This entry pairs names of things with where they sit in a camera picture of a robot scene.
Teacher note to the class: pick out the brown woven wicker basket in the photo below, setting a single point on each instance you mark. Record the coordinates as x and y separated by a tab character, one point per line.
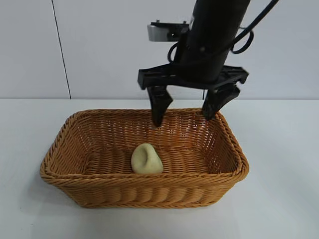
149	191

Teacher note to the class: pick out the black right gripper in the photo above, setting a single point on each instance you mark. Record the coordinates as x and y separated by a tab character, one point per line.
207	62

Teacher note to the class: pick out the pale yellow egg yolk pastry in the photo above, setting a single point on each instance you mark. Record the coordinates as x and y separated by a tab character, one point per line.
145	161

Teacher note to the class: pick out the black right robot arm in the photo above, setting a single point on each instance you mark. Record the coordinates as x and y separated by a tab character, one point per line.
219	7

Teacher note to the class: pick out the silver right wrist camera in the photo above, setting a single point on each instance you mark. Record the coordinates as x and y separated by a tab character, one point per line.
159	33

